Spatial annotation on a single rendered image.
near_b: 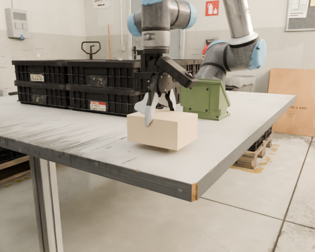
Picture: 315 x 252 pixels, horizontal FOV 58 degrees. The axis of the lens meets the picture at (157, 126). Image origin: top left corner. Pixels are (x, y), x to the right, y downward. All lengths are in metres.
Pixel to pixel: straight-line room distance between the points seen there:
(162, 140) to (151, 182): 0.15
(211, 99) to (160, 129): 0.47
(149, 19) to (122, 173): 0.39
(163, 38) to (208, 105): 0.48
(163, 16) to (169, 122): 0.27
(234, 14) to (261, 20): 3.10
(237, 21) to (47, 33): 4.43
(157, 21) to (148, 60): 0.11
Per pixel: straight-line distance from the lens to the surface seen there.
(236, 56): 1.22
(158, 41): 0.76
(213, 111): 1.17
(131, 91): 1.16
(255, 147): 2.62
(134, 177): 0.67
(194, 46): 4.56
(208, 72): 1.20
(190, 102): 1.20
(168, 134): 0.73
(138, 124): 0.78
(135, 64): 1.16
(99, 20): 5.68
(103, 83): 1.26
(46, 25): 5.35
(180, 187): 0.61
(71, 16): 5.73
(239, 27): 1.19
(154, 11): 0.76
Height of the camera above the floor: 0.95
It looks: 14 degrees down
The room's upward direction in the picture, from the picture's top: straight up
